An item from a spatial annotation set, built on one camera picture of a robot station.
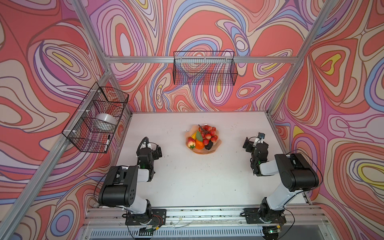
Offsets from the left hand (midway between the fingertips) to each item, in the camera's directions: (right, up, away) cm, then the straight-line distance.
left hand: (152, 145), depth 94 cm
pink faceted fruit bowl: (+24, +10, +10) cm, 28 cm away
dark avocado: (+38, +1, +2) cm, 38 cm away
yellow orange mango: (+27, +6, +5) cm, 28 cm away
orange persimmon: (+30, +1, 0) cm, 30 cm away
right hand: (+66, +3, +2) cm, 66 cm away
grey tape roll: (-16, +14, -23) cm, 32 cm away
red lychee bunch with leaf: (+35, +8, -1) cm, 35 cm away
